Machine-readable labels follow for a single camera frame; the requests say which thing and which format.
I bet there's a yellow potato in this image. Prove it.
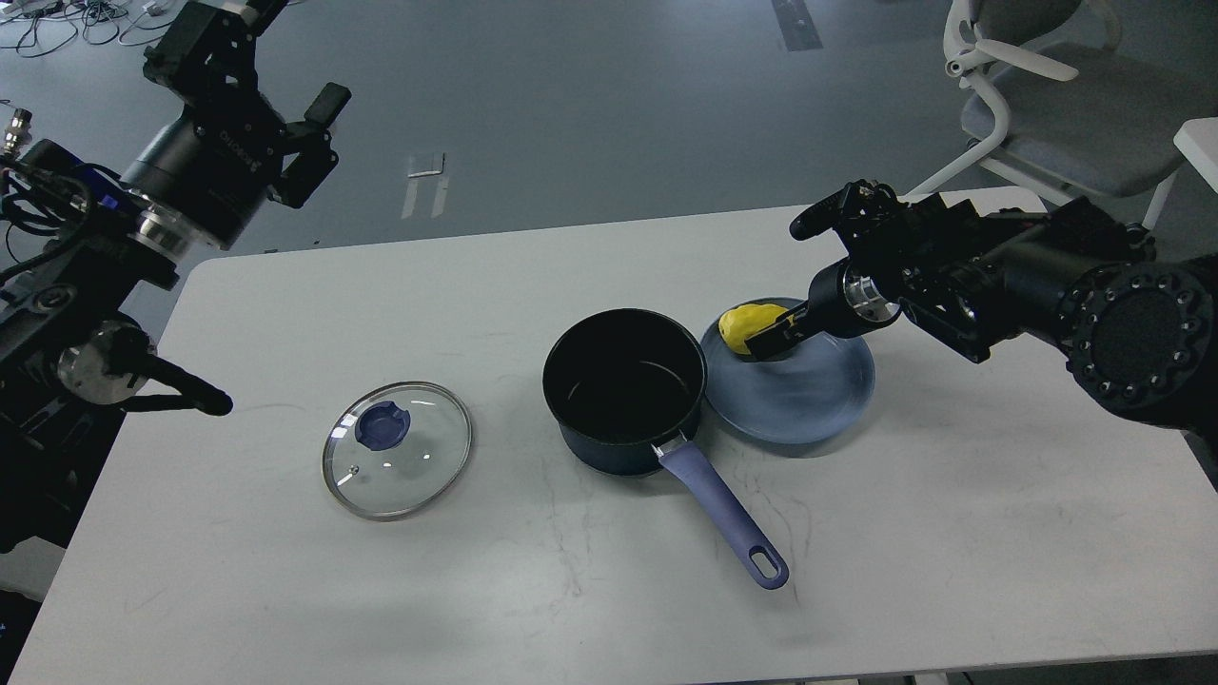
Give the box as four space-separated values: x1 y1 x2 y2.
717 303 787 357

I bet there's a cable bundle on floor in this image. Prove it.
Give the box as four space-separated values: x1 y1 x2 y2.
0 0 311 52

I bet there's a white table corner right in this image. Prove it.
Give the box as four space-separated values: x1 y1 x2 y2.
1170 116 1218 193

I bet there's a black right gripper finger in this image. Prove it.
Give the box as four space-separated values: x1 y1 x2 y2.
750 328 808 362
738 300 810 357

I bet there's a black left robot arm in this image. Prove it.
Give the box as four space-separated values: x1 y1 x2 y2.
1 1 351 555

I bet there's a glass pot lid blue knob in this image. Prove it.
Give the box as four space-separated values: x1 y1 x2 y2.
322 382 475 523

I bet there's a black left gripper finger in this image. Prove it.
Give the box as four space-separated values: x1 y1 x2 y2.
143 1 286 123
268 82 352 208

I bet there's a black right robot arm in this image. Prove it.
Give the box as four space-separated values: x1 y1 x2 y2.
743 180 1217 453

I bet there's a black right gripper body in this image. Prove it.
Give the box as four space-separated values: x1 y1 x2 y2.
797 258 901 339

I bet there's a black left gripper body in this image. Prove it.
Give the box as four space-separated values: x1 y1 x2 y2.
121 95 285 250

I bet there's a white grey office chair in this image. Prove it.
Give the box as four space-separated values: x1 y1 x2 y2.
914 1 1216 228

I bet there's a dark blue saucepan purple handle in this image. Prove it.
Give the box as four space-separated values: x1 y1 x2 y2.
542 308 789 590

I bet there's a blue round plate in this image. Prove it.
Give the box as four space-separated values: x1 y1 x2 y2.
700 321 875 445

